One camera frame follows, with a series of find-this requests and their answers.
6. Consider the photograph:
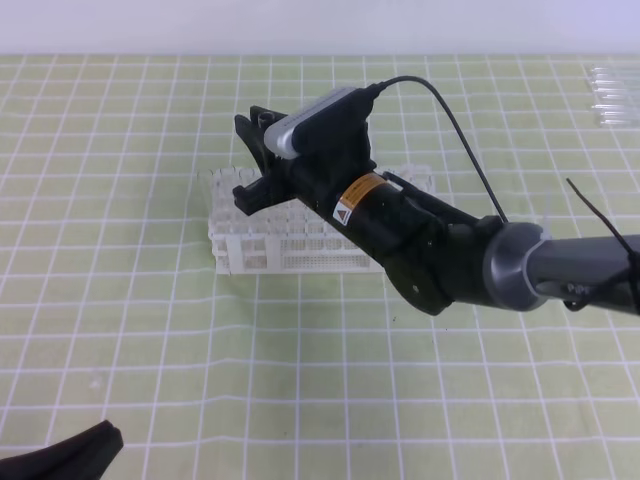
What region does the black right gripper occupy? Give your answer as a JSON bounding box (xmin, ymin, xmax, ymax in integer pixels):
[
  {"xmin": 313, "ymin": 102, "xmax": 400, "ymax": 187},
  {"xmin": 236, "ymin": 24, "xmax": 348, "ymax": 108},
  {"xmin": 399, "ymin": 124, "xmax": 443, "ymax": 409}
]
[{"xmin": 232, "ymin": 105, "xmax": 377, "ymax": 215}]

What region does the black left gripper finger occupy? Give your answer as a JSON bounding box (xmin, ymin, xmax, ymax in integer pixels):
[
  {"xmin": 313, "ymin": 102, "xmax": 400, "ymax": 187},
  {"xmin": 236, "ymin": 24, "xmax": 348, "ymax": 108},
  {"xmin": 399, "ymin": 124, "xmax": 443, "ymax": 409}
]
[{"xmin": 1, "ymin": 420, "xmax": 124, "ymax": 480}]

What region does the clear glass test tube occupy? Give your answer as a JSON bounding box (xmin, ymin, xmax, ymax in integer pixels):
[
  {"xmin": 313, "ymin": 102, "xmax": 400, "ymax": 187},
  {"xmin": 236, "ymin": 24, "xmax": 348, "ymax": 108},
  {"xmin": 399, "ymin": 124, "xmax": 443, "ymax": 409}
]
[{"xmin": 257, "ymin": 111, "xmax": 275, "ymax": 129}]

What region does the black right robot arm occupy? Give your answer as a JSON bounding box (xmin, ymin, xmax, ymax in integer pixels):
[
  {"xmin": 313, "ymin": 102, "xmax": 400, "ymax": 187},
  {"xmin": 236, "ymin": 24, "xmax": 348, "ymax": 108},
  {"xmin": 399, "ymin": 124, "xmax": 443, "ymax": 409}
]
[{"xmin": 233, "ymin": 106, "xmax": 639, "ymax": 315}]

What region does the white plastic test tube rack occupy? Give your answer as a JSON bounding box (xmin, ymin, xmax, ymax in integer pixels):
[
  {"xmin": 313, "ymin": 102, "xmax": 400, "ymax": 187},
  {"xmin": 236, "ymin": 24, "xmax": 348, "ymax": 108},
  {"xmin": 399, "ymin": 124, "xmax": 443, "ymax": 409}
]
[{"xmin": 206, "ymin": 163, "xmax": 442, "ymax": 275}]

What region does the green grid tablecloth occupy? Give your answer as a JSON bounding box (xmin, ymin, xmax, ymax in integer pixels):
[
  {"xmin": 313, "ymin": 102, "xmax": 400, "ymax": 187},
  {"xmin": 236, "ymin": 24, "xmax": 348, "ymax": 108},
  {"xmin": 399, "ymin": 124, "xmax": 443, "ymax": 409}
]
[{"xmin": 1, "ymin": 54, "xmax": 639, "ymax": 479}]

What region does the clear spare test tube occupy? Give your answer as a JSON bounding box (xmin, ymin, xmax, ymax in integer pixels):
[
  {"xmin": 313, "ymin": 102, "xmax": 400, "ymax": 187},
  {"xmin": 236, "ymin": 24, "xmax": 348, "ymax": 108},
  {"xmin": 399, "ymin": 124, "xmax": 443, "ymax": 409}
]
[
  {"xmin": 594, "ymin": 112, "xmax": 639, "ymax": 128},
  {"xmin": 587, "ymin": 69, "xmax": 629, "ymax": 83},
  {"xmin": 591, "ymin": 103, "xmax": 638, "ymax": 116},
  {"xmin": 591, "ymin": 84, "xmax": 631, "ymax": 98}
]

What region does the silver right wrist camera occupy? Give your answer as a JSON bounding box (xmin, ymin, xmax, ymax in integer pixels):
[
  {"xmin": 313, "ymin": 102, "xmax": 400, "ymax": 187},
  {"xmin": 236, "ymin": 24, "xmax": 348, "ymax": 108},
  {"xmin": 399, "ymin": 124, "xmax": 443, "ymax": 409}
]
[{"xmin": 264, "ymin": 87, "xmax": 379, "ymax": 160}]

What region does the black right camera cable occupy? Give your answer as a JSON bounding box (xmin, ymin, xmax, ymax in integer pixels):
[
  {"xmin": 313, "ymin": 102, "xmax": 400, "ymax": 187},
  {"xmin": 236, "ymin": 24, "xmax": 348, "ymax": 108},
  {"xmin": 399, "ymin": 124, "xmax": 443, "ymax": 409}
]
[{"xmin": 367, "ymin": 75, "xmax": 511, "ymax": 224}]

